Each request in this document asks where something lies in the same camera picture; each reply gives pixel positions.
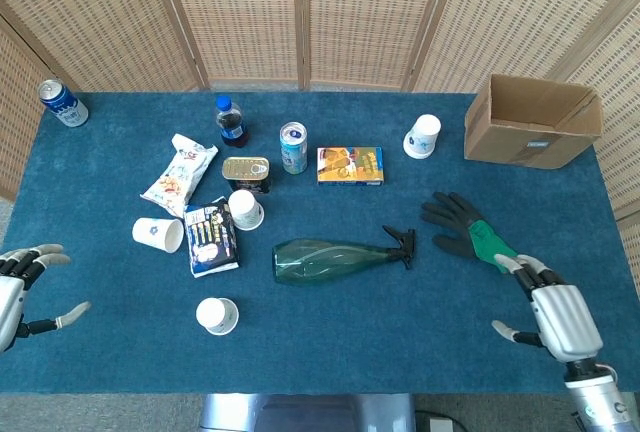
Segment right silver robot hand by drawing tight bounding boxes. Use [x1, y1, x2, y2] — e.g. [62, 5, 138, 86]
[491, 253, 605, 366]

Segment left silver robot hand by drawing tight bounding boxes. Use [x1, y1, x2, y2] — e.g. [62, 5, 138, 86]
[0, 244, 93, 353]

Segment yellow and blue snack box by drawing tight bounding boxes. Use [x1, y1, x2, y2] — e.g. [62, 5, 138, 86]
[316, 146, 386, 186]

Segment black and green work glove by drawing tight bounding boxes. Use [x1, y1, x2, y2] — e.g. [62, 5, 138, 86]
[420, 191, 521, 275]

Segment white paper cup green leaves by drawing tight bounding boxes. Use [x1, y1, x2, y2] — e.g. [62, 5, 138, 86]
[227, 189, 265, 232]

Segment blue felt table cover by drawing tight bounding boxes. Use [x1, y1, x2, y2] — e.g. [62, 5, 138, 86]
[0, 91, 640, 396]

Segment black tin gold lid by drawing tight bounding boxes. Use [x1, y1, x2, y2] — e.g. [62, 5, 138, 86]
[221, 155, 273, 196]

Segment open cardboard box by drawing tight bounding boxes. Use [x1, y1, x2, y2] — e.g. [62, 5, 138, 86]
[463, 73, 604, 170]

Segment white paper cup blue flower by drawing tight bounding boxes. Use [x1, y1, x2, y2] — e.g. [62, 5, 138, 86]
[131, 216, 185, 254]

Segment tall light blue drink can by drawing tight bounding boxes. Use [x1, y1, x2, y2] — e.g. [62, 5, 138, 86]
[279, 121, 309, 176]

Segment green spray bottle black nozzle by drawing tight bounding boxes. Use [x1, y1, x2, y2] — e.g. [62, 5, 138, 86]
[271, 225, 417, 284]

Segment white paper cup green flower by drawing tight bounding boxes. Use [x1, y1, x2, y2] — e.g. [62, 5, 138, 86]
[195, 297, 240, 337]

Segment blue and white drink can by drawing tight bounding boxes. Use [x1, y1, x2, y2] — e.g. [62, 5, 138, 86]
[37, 78, 90, 129]

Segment grey-blue robot torso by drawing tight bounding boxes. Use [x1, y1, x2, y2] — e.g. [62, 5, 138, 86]
[199, 394, 416, 432]

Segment white snack bag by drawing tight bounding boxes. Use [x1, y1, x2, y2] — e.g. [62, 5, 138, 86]
[139, 133, 220, 219]

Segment white paper cup blue print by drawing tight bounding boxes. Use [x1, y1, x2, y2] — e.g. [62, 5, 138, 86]
[402, 114, 442, 160]

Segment grey box on floor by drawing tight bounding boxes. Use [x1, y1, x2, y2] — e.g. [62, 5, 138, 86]
[415, 409, 469, 432]

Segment dark blue pad package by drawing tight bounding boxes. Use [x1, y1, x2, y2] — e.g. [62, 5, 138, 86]
[183, 196, 241, 279]

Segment wicker folding screen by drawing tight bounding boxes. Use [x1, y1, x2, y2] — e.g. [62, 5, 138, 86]
[0, 0, 640, 221]

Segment cola bottle blue cap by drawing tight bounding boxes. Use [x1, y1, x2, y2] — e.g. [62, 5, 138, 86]
[215, 95, 251, 149]

